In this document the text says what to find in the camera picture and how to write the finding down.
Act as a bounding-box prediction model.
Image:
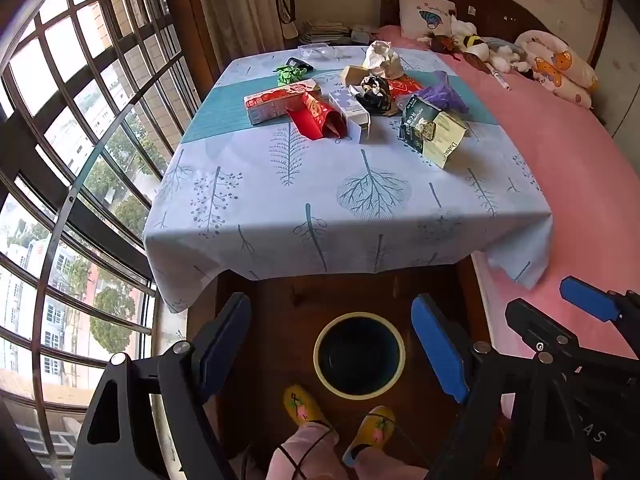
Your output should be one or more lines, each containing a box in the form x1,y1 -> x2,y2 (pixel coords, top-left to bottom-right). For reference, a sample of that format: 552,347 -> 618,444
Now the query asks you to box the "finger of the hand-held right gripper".
559,275 -> 640,346
504,298 -> 584,366

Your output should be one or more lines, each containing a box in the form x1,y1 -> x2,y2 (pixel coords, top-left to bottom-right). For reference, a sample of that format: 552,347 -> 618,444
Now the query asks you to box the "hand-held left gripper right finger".
411,293 -> 592,480

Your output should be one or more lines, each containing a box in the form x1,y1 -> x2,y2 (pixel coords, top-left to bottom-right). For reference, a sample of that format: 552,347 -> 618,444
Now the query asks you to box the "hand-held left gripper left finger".
70,291 -> 252,480

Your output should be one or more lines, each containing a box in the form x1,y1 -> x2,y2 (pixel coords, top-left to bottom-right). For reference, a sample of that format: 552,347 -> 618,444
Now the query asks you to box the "blue bin with cream rim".
313,311 -> 406,401

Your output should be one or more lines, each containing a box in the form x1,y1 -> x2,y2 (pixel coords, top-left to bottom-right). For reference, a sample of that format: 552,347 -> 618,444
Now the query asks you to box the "orange foil packet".
387,74 -> 427,104

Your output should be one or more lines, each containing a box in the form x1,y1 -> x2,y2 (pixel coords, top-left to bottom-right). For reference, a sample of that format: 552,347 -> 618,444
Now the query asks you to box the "green plastic bag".
272,61 -> 315,87

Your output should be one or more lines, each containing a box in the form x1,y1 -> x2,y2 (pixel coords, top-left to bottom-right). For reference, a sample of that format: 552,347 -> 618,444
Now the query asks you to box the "white paper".
362,40 -> 405,81

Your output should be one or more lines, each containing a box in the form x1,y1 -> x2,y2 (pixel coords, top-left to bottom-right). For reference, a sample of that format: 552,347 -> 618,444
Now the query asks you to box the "clear plastic bottle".
299,44 -> 346,60

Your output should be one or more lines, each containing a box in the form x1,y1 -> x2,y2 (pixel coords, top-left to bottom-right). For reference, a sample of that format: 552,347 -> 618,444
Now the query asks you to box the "yellow slipper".
342,406 -> 396,468
283,385 -> 332,431

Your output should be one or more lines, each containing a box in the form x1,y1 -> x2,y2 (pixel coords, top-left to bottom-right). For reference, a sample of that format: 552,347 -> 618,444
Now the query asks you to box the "person's right leg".
355,447 -> 431,480

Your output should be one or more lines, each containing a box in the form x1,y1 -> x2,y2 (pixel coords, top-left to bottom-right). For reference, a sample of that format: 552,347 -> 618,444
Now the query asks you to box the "person's leg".
355,447 -> 431,480
265,422 -> 347,480

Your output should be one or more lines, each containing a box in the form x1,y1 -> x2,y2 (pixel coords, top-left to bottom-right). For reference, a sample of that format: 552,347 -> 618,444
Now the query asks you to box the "person's left leg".
265,422 -> 347,480

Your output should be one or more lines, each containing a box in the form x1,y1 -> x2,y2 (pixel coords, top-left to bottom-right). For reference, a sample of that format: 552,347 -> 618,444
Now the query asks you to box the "pink bed sheet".
375,25 -> 640,411

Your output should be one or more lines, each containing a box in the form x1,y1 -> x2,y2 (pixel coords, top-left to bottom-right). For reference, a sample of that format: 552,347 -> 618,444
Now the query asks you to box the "tree-print tablecloth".
142,46 -> 555,313

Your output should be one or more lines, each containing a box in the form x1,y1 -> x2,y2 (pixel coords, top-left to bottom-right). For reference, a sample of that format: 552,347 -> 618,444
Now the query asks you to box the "dark green and cream package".
398,94 -> 468,170

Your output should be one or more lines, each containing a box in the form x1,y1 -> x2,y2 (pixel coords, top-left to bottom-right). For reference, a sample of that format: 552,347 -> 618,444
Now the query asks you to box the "red paper packet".
286,92 -> 348,140

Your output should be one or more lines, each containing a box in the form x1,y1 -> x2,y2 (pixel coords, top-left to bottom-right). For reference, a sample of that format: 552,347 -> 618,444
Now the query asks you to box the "white pen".
487,66 -> 512,92

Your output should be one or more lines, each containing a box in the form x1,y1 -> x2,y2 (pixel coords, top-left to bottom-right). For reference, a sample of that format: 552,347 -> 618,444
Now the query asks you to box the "red and white carton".
244,80 -> 321,126

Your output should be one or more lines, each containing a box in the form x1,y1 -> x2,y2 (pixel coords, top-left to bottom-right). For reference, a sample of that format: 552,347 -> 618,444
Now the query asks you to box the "purple plastic bag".
415,70 -> 471,115

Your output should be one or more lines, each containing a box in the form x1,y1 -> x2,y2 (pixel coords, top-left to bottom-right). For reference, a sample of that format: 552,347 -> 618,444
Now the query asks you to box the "white plush toy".
487,45 -> 532,74

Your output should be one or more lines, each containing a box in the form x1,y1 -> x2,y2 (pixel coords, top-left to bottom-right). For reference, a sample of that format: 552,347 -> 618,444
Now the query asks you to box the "white and blue box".
327,89 -> 372,144

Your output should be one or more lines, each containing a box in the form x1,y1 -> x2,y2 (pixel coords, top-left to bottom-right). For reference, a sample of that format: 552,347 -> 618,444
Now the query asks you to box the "black and gold crumpled wrapper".
350,74 -> 394,116

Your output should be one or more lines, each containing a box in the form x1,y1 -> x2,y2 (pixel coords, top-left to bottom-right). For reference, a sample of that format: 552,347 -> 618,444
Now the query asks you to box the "bee plush toy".
461,34 -> 490,57

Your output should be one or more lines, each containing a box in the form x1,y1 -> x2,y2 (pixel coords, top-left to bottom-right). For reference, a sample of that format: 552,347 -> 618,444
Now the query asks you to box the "beige box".
340,64 -> 381,89

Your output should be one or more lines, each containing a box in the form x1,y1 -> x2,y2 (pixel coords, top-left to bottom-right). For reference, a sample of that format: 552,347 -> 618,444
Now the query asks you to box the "dark wooden headboard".
380,0 -> 614,68

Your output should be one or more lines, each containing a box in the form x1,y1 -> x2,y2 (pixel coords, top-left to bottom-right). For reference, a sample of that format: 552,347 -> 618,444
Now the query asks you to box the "stack of papers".
299,20 -> 352,46

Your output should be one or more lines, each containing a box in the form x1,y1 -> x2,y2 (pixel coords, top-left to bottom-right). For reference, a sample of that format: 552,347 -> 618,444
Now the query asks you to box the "white printed pillow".
397,0 -> 457,39

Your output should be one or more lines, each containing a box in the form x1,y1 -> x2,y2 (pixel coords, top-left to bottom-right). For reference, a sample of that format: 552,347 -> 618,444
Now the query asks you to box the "beige curtain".
192,0 -> 301,68

